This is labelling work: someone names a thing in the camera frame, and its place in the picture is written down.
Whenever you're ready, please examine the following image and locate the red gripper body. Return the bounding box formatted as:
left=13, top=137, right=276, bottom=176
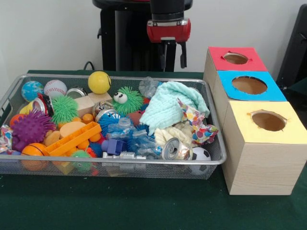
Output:
left=146, top=18, right=192, bottom=44

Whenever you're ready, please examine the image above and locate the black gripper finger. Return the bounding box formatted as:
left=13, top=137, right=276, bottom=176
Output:
left=179, top=42, right=188, bottom=69
left=159, top=41, right=167, bottom=71

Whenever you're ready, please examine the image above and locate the mint green cloth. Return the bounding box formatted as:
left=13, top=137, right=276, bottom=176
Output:
left=139, top=80, right=211, bottom=136

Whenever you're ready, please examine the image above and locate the colourful polka-dot cloth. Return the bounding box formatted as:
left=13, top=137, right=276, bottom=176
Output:
left=177, top=97, right=219, bottom=146

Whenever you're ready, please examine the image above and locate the shallow metal mesh bin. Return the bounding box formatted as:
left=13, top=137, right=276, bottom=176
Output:
left=0, top=74, right=227, bottom=180

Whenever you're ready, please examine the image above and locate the wooden box with three holes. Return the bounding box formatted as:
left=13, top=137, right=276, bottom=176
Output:
left=202, top=46, right=307, bottom=196

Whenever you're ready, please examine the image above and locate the yellow smiley ball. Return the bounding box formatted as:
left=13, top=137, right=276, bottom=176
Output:
left=87, top=71, right=112, bottom=94

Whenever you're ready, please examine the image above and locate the cream white cloth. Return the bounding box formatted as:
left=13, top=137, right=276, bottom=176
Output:
left=154, top=122, right=195, bottom=148

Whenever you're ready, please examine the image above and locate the black and white soccer ball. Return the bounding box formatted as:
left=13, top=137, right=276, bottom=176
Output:
left=191, top=147, right=212, bottom=175

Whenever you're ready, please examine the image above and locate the green tentacle puffer ball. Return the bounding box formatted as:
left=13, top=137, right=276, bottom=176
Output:
left=51, top=95, right=79, bottom=125

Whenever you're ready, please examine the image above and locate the black flat panel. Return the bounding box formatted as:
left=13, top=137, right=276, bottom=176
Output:
left=275, top=4, right=307, bottom=84

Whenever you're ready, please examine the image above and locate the white baseball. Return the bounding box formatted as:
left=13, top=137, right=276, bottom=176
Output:
left=43, top=80, right=68, bottom=98

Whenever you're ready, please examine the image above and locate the dark green table cloth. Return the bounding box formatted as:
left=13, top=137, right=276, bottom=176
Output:
left=0, top=69, right=307, bottom=230
left=285, top=78, right=307, bottom=115

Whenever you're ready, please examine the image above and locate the orange plastic building block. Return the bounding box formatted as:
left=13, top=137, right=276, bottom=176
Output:
left=44, top=121, right=103, bottom=157

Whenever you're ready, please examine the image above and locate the blue globe ball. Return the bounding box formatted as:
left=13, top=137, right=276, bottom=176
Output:
left=21, top=80, right=45, bottom=103

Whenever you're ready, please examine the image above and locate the purple spiky ball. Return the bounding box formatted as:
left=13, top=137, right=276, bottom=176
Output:
left=12, top=109, right=58, bottom=152

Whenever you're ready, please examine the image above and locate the orange basketball toy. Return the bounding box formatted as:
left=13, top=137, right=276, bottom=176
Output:
left=21, top=143, right=48, bottom=172

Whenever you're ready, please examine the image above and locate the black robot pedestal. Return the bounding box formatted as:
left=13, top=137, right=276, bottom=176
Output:
left=92, top=0, right=194, bottom=72

